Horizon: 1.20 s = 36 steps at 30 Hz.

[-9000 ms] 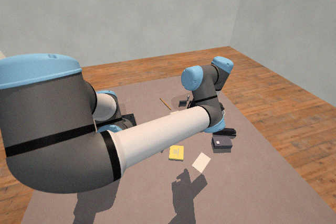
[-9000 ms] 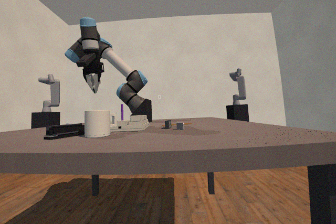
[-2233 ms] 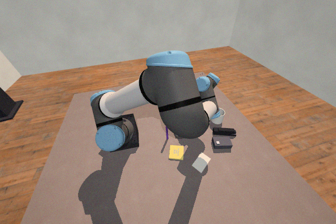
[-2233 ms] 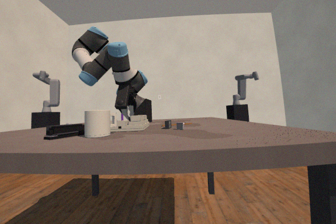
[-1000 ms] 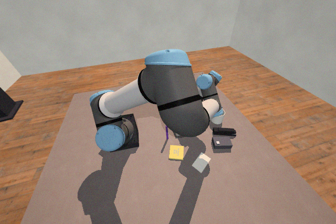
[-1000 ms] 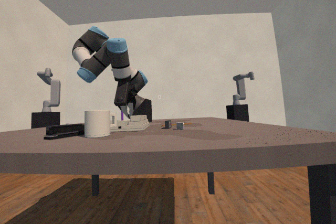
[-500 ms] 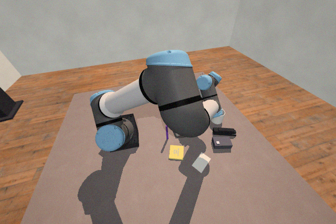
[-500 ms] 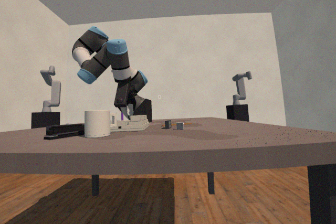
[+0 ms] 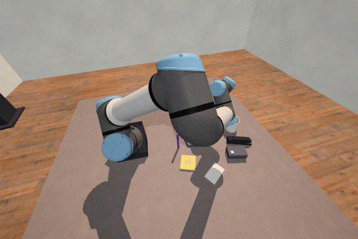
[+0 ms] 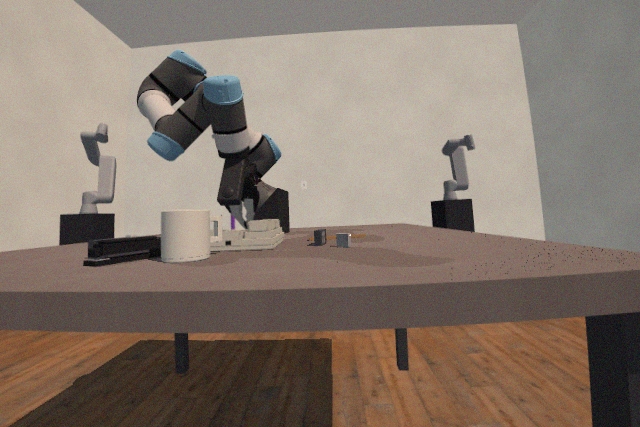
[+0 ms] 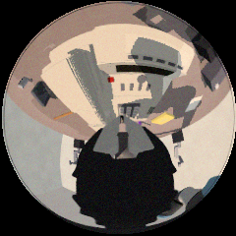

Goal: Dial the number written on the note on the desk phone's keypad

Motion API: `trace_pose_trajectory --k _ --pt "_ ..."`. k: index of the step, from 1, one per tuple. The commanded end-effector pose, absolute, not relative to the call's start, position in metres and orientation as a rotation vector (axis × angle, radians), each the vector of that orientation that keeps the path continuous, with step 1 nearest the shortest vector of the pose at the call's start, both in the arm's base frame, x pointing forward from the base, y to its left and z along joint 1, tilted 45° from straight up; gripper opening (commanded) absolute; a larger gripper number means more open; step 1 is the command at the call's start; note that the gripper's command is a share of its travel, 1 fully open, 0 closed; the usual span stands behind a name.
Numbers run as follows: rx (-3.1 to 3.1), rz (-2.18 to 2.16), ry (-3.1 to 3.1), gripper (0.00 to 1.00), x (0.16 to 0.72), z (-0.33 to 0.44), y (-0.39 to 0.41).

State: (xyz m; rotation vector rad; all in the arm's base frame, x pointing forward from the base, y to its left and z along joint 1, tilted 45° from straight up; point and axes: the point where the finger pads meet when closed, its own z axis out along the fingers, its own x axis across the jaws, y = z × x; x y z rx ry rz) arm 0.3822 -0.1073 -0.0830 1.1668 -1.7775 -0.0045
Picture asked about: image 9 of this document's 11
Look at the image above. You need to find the yellow sticky note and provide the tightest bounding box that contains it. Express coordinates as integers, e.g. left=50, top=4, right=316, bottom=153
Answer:
left=180, top=155, right=196, bottom=171

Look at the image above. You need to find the white ceramic mug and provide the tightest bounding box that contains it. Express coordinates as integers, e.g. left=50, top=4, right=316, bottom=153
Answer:
left=225, top=116, right=240, bottom=133

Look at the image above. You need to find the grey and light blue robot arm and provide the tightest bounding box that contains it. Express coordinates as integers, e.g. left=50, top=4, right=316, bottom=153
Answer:
left=96, top=53, right=237, bottom=162

